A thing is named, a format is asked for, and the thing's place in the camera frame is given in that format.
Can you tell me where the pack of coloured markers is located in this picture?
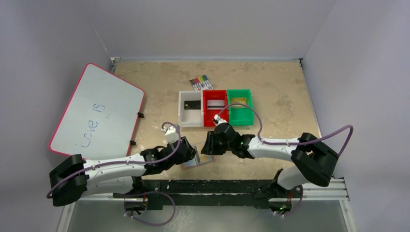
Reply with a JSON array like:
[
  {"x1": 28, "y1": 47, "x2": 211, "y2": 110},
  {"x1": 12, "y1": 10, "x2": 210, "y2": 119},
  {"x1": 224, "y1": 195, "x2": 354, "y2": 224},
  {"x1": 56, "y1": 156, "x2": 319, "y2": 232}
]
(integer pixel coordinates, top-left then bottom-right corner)
[{"x1": 189, "y1": 75, "x2": 214, "y2": 91}]

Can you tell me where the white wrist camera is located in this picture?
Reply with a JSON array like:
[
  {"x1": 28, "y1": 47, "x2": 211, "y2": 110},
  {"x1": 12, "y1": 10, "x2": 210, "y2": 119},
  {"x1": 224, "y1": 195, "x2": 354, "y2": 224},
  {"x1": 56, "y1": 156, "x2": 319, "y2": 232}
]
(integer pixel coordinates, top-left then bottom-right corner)
[
  {"x1": 212, "y1": 114, "x2": 228, "y2": 126},
  {"x1": 162, "y1": 126, "x2": 179, "y2": 144}
]

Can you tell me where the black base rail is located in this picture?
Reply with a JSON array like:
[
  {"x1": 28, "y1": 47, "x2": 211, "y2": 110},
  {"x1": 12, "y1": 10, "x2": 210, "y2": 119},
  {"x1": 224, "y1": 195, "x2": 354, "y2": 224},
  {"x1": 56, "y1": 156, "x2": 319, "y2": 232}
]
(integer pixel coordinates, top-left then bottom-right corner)
[{"x1": 113, "y1": 179, "x2": 302, "y2": 211}]

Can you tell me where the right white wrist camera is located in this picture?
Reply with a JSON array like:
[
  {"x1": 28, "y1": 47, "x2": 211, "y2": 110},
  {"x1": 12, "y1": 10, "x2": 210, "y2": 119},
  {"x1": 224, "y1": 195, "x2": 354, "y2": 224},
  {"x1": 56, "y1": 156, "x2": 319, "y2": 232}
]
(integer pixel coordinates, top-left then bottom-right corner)
[{"x1": 212, "y1": 114, "x2": 228, "y2": 126}]

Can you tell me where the silver credit card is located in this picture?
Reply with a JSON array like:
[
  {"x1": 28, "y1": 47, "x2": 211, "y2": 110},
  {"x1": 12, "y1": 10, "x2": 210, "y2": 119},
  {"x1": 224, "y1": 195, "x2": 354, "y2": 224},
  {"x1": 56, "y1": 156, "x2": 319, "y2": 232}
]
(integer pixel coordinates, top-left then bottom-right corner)
[{"x1": 206, "y1": 100, "x2": 225, "y2": 110}]

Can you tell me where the white plastic bin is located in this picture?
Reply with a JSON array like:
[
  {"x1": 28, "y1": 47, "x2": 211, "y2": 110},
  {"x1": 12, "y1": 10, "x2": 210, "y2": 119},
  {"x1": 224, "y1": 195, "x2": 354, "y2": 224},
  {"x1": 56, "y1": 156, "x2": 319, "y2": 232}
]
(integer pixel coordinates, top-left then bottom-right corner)
[{"x1": 178, "y1": 90, "x2": 204, "y2": 128}]

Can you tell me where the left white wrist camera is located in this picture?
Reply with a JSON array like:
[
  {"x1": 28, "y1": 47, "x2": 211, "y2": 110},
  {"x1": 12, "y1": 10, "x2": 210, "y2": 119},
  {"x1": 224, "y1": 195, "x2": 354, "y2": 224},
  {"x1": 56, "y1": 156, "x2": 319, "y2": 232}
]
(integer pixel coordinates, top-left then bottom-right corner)
[{"x1": 162, "y1": 126, "x2": 179, "y2": 144}]

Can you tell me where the gold card in bin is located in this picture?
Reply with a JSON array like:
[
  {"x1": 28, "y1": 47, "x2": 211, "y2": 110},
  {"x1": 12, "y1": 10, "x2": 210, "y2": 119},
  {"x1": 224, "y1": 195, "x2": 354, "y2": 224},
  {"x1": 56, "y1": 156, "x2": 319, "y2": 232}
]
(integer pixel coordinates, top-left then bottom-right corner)
[{"x1": 230, "y1": 97, "x2": 247, "y2": 105}]

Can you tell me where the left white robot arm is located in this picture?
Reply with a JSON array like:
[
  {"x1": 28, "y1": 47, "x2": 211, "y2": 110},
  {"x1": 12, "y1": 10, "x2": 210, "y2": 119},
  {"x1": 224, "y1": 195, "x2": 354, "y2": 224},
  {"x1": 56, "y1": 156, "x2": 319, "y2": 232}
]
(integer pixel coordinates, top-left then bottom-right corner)
[{"x1": 46, "y1": 137, "x2": 196, "y2": 206}]

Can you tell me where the pink leather card holder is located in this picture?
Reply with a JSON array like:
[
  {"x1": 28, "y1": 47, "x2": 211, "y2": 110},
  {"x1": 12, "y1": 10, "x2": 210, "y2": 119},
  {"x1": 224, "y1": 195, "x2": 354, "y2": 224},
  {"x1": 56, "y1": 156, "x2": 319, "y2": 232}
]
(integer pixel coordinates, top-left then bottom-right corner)
[{"x1": 180, "y1": 142, "x2": 215, "y2": 170}]

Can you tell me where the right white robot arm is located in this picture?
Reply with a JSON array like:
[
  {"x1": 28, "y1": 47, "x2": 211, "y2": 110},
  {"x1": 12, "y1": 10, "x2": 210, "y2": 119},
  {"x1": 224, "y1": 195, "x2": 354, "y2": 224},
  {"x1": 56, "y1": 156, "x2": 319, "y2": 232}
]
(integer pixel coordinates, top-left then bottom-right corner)
[{"x1": 201, "y1": 123, "x2": 338, "y2": 197}]

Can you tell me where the red plastic bin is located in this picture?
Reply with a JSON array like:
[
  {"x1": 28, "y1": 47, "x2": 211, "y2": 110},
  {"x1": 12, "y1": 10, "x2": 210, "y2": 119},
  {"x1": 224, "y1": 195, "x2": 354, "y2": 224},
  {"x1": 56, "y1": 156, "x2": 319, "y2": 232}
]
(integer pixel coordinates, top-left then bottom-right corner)
[{"x1": 202, "y1": 90, "x2": 230, "y2": 128}]

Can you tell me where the green plastic bin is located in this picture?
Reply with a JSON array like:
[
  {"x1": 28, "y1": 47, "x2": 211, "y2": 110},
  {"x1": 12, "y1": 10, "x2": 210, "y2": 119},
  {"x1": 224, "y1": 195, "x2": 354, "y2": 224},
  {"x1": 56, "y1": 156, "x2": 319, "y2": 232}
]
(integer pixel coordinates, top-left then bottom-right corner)
[{"x1": 227, "y1": 89, "x2": 254, "y2": 126}]

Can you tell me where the black credit card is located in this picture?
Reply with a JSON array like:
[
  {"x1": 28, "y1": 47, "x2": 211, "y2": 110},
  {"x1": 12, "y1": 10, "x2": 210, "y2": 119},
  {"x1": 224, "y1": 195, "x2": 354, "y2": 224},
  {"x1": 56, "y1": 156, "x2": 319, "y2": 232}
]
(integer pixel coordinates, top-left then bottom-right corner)
[{"x1": 184, "y1": 100, "x2": 202, "y2": 110}]

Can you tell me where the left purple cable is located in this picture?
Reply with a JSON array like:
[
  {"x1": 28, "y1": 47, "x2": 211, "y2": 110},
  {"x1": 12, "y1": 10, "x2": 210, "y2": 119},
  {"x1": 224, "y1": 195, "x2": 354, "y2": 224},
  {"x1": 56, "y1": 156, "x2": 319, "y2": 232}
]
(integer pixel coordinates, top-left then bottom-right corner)
[{"x1": 46, "y1": 121, "x2": 182, "y2": 199}]

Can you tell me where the red framed whiteboard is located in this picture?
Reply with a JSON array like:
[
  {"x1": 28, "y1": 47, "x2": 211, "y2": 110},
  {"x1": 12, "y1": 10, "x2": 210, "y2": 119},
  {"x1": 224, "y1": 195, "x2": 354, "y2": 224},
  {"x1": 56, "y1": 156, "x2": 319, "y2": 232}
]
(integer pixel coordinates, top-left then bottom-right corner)
[{"x1": 49, "y1": 63, "x2": 145, "y2": 160}]

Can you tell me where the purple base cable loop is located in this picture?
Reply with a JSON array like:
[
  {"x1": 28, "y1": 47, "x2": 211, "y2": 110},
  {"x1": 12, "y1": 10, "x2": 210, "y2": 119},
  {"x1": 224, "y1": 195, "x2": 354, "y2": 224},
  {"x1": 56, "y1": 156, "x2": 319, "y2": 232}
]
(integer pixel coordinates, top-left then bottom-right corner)
[{"x1": 123, "y1": 191, "x2": 176, "y2": 226}]

